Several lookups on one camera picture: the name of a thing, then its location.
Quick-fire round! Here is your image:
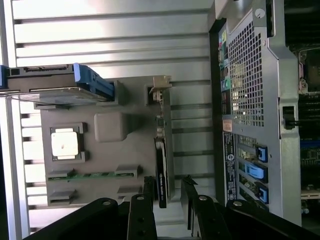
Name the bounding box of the green RAM stick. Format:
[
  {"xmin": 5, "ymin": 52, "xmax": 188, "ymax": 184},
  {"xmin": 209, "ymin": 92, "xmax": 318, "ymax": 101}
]
[{"xmin": 47, "ymin": 171, "xmax": 141, "ymax": 181}]

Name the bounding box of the grey plastic parts rack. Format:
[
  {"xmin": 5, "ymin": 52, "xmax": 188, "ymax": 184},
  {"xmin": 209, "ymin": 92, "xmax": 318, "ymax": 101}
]
[{"xmin": 33, "ymin": 74, "xmax": 192, "ymax": 226}]

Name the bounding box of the silver CPU chip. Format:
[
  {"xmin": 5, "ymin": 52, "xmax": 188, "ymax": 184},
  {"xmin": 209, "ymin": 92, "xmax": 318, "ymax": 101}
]
[{"xmin": 50, "ymin": 127, "xmax": 79, "ymax": 158}]

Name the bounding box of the green motherboard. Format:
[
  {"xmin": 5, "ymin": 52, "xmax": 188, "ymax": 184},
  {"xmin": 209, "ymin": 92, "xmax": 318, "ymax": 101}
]
[{"xmin": 284, "ymin": 0, "xmax": 320, "ymax": 218}]

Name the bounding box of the blue expansion slot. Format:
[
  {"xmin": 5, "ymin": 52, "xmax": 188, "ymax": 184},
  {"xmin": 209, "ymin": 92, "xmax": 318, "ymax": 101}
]
[{"xmin": 299, "ymin": 140, "xmax": 320, "ymax": 149}]

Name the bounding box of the open dark grey PC case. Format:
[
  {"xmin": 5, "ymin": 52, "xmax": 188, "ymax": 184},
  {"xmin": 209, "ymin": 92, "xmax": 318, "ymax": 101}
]
[{"xmin": 208, "ymin": 0, "xmax": 320, "ymax": 227}]

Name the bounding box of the hard disk in blue caddy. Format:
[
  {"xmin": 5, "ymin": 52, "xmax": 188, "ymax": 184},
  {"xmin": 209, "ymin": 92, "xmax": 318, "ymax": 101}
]
[{"xmin": 0, "ymin": 63, "xmax": 115, "ymax": 105}]

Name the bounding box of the CPU socket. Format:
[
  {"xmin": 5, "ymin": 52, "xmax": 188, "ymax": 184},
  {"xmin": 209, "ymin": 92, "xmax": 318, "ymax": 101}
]
[{"xmin": 298, "ymin": 49, "xmax": 320, "ymax": 95}]

